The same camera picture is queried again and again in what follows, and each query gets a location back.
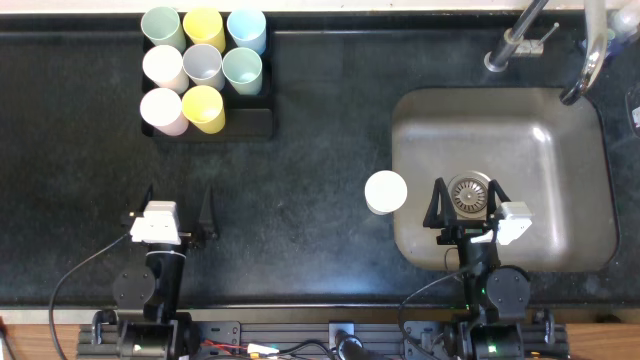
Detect white cup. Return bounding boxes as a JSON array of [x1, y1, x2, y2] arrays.
[[363, 169, 409, 217]]

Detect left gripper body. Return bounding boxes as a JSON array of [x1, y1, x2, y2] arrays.
[[179, 229, 202, 251]]

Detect grey cup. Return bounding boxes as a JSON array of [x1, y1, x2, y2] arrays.
[[182, 43, 226, 92]]

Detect black cable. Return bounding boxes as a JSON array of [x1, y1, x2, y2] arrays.
[[48, 230, 134, 360], [397, 247, 481, 359]]

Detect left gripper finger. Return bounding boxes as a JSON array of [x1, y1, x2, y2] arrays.
[[197, 184, 220, 241], [121, 184, 154, 227]]

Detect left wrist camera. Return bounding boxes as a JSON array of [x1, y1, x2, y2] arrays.
[[129, 200, 182, 246]]

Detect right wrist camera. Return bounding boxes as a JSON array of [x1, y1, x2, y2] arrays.
[[469, 201, 534, 246]]

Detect green cup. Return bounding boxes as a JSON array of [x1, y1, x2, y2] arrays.
[[221, 46, 264, 96], [140, 5, 187, 54]]

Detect yellow cup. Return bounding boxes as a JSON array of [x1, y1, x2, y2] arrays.
[[180, 84, 227, 135], [182, 6, 227, 54]]

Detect cream cup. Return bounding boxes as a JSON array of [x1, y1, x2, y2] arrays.
[[141, 44, 190, 95]]

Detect black tray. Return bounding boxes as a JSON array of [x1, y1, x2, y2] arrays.
[[141, 9, 275, 143]]

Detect pink cup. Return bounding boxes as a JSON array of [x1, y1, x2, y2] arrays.
[[139, 87, 190, 137]]

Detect steel tap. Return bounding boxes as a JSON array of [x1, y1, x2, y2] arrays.
[[483, 0, 612, 107]]

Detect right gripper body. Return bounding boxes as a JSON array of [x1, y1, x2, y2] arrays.
[[436, 223, 496, 247]]

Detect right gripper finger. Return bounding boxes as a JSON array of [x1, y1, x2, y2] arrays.
[[422, 177, 458, 230], [485, 178, 513, 224]]

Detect mounting rail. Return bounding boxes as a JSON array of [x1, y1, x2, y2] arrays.
[[77, 319, 571, 360]]

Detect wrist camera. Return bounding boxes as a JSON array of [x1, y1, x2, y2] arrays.
[[469, 201, 534, 246], [129, 200, 182, 246]]

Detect blue soap bottle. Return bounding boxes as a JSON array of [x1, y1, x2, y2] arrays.
[[604, 2, 640, 59]]

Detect blue cup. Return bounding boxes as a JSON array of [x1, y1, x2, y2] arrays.
[[226, 8, 268, 56]]

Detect steel sink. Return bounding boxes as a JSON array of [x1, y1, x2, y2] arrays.
[[391, 87, 620, 274]]

